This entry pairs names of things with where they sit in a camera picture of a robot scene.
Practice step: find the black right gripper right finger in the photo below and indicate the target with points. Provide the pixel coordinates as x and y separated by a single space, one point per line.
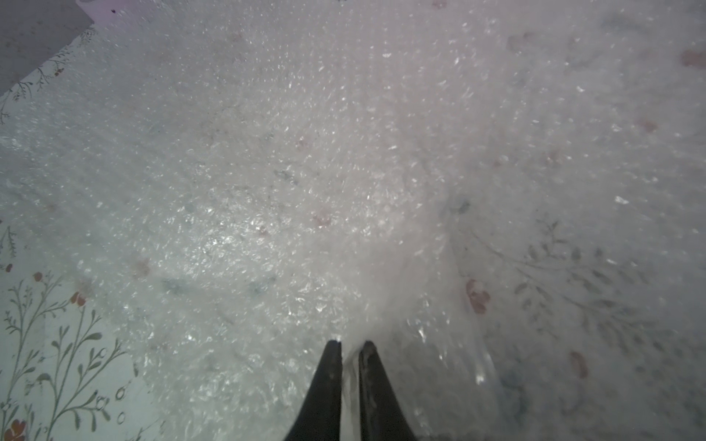
381 418

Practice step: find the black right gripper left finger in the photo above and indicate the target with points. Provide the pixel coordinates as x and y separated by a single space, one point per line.
319 416

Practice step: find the bubble wrap sheet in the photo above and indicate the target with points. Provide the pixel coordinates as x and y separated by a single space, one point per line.
235 183

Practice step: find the bubble wrap around vase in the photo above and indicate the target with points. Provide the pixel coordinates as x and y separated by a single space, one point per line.
578 210

